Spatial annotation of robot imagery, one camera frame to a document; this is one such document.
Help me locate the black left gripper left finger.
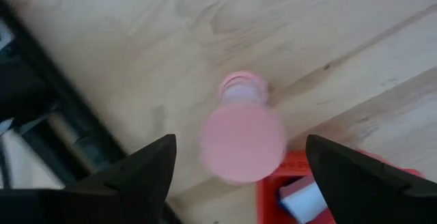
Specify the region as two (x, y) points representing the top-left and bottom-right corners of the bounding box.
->
(0, 134), (178, 224)

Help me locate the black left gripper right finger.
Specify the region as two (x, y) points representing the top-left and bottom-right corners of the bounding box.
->
(305, 134), (437, 224)

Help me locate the white digital clock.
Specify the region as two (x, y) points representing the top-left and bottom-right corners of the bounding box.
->
(278, 176), (329, 224)

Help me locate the red plastic mesh basket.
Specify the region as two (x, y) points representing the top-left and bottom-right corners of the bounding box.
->
(256, 150), (426, 224)

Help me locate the pink hourglass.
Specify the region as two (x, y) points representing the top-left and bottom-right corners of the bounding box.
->
(200, 70), (287, 185)

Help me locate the black aluminium table frame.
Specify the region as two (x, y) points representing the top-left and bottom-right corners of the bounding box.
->
(0, 0), (182, 224)

